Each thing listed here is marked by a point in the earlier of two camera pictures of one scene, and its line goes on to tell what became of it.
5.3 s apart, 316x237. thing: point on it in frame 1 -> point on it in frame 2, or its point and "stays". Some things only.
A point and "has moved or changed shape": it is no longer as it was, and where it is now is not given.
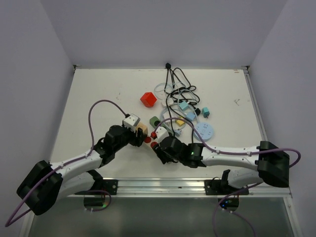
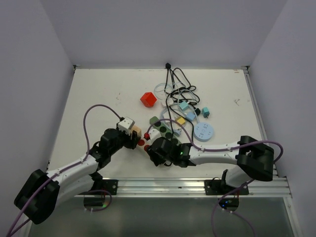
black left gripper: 136,140 stays
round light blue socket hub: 205,130 stays
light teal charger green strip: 183,105 stays
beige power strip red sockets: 152,139 has moved or changed shape
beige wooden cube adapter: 140,125 has moved or changed shape
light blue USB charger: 190,116 stays
